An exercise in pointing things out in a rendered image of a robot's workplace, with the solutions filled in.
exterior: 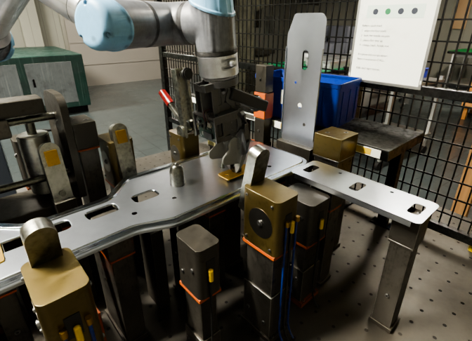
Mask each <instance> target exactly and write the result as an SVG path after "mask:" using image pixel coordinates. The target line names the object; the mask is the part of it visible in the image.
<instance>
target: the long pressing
mask: <svg viewBox="0 0 472 341"><path fill-rule="evenodd" d="M254 145H261V146H263V147H265V148H266V149H267V150H269V152H270V157H269V160H268V166H271V167H268V166H267V169H266V172H265V178H268V179H271V180H273V181H275V182H277V181H278V180H281V179H283V178H285V177H287V176H290V175H292V174H293V173H292V170H294V169H295V168H298V167H300V166H302V165H305V164H307V163H308V162H307V160H305V159H304V158H303V157H300V156H297V155H295V154H291V153H289V152H286V151H283V150H281V149H278V148H275V147H272V146H270V145H267V144H264V143H262V142H258V141H256V140H253V139H250V143H249V149H248V152H249V150H250V149H251V148H252V147H253V146H254ZM221 162H222V158H221V159H210V158H209V151H208V152H204V153H201V154H197V155H194V156H191V157H188V158H185V159H181V160H179V161H174V162H172V163H168V164H165V165H163V166H159V167H156V168H152V169H150V170H145V171H143V172H140V173H136V174H133V175H130V176H127V177H125V178H123V179H122V180H121V181H120V182H119V183H118V184H117V186H116V187H115V188H114V189H113V190H112V191H111V192H110V193H109V194H108V195H107V196H106V197H104V198H102V199H99V200H97V201H93V202H91V203H87V204H84V205H82V206H78V207H76V208H73V209H70V210H67V211H64V212H61V213H58V214H55V215H52V216H49V217H47V218H48V219H50V220H51V221H52V223H53V224H54V226H55V225H59V224H61V223H64V222H68V223H69V224H70V226H71V227H70V228H69V229H66V230H64V231H61V232H58V236H59V239H60V245H61V248H70V249H71V251H72V252H73V253H74V255H75V256H76V259H77V260H80V259H82V258H85V257H87V256H90V255H92V254H94V253H97V252H98V251H101V250H103V249H105V248H108V247H110V246H113V245H115V244H117V243H119V242H121V241H124V240H126V239H129V238H131V237H133V236H136V235H139V234H144V233H148V232H155V231H159V230H163V229H170V228H174V227H177V226H180V225H183V224H185V223H186V222H189V221H191V220H194V219H195V218H198V217H200V216H202V215H204V214H207V213H209V212H211V211H213V210H216V209H217V208H220V207H221V206H224V205H226V204H228V203H231V202H233V201H235V200H237V199H239V198H240V192H241V188H242V181H243V177H244V175H241V176H239V177H236V178H233V179H231V180H225V179H224V178H222V177H220V176H218V174H219V173H221V172H223V171H226V170H229V168H228V166H224V167H225V168H221ZM174 163H180V164H181V165H182V166H183V168H184V171H185V185H184V186H182V187H172V186H171V185H170V176H169V170H170V167H171V165H172V164H174ZM148 192H156V193H157V194H158V196H155V197H152V198H151V199H147V200H145V201H141V202H135V201H134V200H133V199H132V198H134V197H136V196H140V195H142V194H145V193H148ZM173 197H176V199H172V198H173ZM108 206H116V207H117V208H118V210H117V211H115V212H113V213H110V214H107V215H104V216H102V217H99V218H96V219H94V220H89V219H88V218H87V217H86V215H87V214H89V213H92V212H94V211H97V210H100V209H103V208H106V207H108ZM132 213H137V214H136V215H132ZM23 225H24V223H19V224H15V223H0V245H2V244H5V243H8V242H10V241H14V240H16V239H19V238H20V228H21V227H22V226H23ZM3 254H4V258H5V261H4V262H2V263H1V264H0V294H2V293H5V292H6V291H9V290H11V289H14V288H16V287H18V286H21V285H23V284H25V281H23V282H22V281H21V277H22V273H21V271H20V268H21V267H22V266H23V265H24V264H25V263H26V262H29V261H28V259H27V255H26V252H25V249H24V246H21V247H18V248H15V249H13V250H10V251H7V252H5V253H3Z"/></svg>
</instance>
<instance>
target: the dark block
mask: <svg viewBox="0 0 472 341"><path fill-rule="evenodd" d="M70 121H71V124H72V130H73V133H74V139H75V143H76V146H77V152H78V156H79V162H80V165H81V171H82V175H83V179H84V184H85V188H86V193H87V196H84V197H83V200H84V204H87V203H91V202H93V201H97V200H99V199H102V198H104V197H106V196H107V192H106V188H105V181H104V177H103V170H102V166H101V162H100V155H99V151H98V148H99V147H100V143H99V139H98V132H97V128H96V121H95V120H93V119H91V118H90V117H88V116H87V115H85V114H83V115H79V116H71V117H70Z"/></svg>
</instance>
